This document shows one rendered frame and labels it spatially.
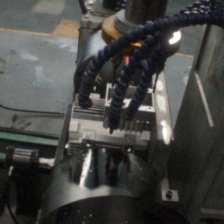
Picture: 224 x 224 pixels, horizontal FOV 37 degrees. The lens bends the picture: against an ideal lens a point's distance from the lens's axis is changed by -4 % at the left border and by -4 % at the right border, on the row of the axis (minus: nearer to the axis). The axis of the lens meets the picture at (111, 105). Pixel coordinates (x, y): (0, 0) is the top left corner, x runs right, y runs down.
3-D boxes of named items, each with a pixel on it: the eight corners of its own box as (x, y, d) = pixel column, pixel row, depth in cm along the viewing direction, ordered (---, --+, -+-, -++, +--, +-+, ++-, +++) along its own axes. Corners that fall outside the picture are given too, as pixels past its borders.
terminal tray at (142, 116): (147, 109, 95) (152, 88, 91) (149, 135, 86) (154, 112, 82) (104, 104, 94) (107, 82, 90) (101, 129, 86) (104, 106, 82)
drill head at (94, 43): (142, 71, 143) (151, 16, 129) (144, 127, 114) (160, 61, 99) (81, 63, 142) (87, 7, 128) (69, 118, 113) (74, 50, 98)
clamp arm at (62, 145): (63, 175, 81) (75, 111, 102) (63, 167, 80) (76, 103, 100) (49, 173, 81) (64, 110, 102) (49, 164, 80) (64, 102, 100)
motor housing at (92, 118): (137, 140, 107) (149, 90, 96) (139, 186, 92) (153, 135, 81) (74, 133, 106) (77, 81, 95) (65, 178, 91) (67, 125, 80)
